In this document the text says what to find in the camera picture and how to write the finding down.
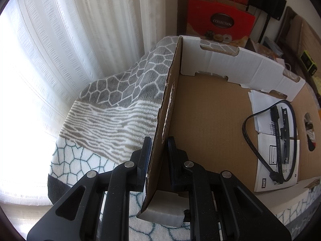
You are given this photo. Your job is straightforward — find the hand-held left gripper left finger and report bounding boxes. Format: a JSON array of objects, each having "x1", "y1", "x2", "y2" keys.
[{"x1": 26, "y1": 136, "x2": 153, "y2": 241}]

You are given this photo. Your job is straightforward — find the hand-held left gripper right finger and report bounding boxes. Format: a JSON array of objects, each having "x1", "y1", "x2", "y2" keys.
[{"x1": 167, "y1": 136, "x2": 293, "y2": 241}]

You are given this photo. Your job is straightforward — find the white and brown cardboard box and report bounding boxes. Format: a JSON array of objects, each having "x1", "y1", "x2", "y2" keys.
[{"x1": 137, "y1": 35, "x2": 321, "y2": 228}]

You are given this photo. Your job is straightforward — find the white instruction booklet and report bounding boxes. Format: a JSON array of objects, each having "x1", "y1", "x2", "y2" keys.
[{"x1": 254, "y1": 132, "x2": 299, "y2": 193}]

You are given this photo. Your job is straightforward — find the white leaflet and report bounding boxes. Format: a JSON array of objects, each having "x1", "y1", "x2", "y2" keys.
[{"x1": 248, "y1": 90, "x2": 279, "y2": 133}]

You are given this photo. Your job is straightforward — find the black cable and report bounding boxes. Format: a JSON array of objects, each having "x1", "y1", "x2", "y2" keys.
[{"x1": 242, "y1": 100, "x2": 300, "y2": 184}]

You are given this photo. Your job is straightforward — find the grey and white patterned blanket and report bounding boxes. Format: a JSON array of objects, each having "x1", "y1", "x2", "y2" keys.
[{"x1": 48, "y1": 36, "x2": 321, "y2": 241}]

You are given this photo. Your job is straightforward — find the open box of clutter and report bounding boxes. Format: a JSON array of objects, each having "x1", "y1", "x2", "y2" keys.
[{"x1": 247, "y1": 38, "x2": 284, "y2": 61}]

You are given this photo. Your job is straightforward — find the red gift bag with oval label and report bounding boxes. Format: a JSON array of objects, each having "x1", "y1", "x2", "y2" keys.
[{"x1": 187, "y1": 0, "x2": 256, "y2": 43}]

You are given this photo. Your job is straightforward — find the white curtain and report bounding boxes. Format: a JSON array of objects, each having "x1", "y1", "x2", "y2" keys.
[{"x1": 0, "y1": 0, "x2": 178, "y2": 206}]

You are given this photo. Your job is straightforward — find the grey box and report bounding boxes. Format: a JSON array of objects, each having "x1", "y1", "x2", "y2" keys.
[{"x1": 263, "y1": 36, "x2": 282, "y2": 54}]

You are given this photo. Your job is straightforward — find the dark wooden sofa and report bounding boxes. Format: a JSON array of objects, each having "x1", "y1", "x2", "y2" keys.
[{"x1": 276, "y1": 6, "x2": 321, "y2": 86}]

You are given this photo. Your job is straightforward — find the brown back cushion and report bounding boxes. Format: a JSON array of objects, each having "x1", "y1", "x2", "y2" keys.
[{"x1": 292, "y1": 15, "x2": 321, "y2": 63}]

